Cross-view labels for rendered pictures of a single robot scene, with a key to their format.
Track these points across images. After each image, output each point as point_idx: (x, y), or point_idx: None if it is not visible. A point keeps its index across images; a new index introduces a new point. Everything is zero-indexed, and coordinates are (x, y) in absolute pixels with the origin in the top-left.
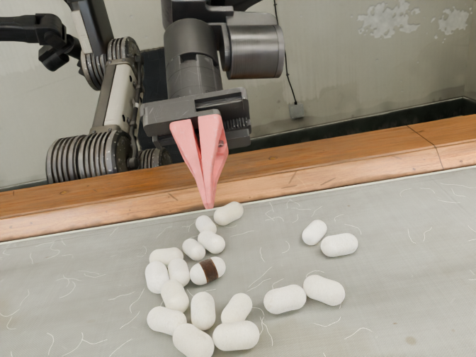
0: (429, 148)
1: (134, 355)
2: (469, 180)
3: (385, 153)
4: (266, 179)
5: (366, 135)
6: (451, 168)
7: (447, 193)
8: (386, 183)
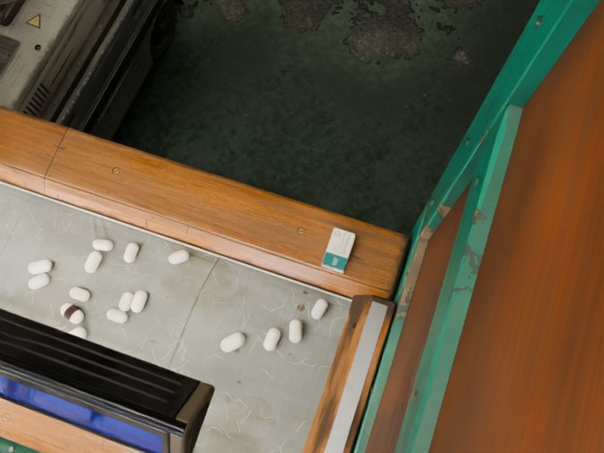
0: (40, 176)
1: None
2: (44, 216)
3: (9, 164)
4: None
5: (27, 126)
6: (49, 196)
7: (18, 220)
8: (1, 186)
